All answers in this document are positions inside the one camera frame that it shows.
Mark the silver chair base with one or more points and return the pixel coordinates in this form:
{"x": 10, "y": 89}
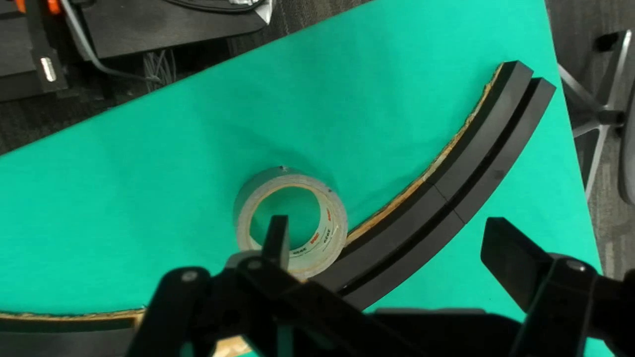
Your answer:
{"x": 597, "y": 111}

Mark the green table cloth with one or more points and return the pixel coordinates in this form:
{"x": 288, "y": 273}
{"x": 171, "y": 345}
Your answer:
{"x": 199, "y": 145}

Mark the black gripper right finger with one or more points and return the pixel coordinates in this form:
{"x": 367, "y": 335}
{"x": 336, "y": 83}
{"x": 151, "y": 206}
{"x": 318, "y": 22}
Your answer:
{"x": 568, "y": 303}

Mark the silver duct tape roll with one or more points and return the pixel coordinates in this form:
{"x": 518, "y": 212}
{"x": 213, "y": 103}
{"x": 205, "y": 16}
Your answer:
{"x": 328, "y": 218}

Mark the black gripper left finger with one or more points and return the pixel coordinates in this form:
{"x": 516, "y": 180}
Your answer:
{"x": 218, "y": 309}

